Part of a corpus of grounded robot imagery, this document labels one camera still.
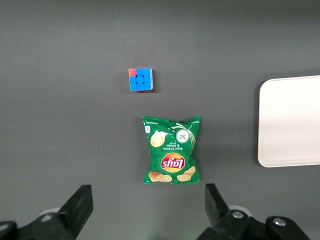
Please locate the blue Rubik's cube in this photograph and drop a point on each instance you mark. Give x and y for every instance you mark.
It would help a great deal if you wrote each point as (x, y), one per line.
(140, 80)

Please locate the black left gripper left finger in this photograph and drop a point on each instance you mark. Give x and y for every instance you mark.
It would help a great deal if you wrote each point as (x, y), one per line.
(72, 212)

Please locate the beige plastic tray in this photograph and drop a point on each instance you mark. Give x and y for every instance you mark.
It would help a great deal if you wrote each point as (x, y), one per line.
(290, 122)

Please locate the green Lay's chips bag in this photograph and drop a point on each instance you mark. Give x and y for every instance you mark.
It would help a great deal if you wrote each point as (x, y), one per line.
(172, 150)

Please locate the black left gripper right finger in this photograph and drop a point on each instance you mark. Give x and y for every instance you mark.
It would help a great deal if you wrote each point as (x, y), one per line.
(222, 217)

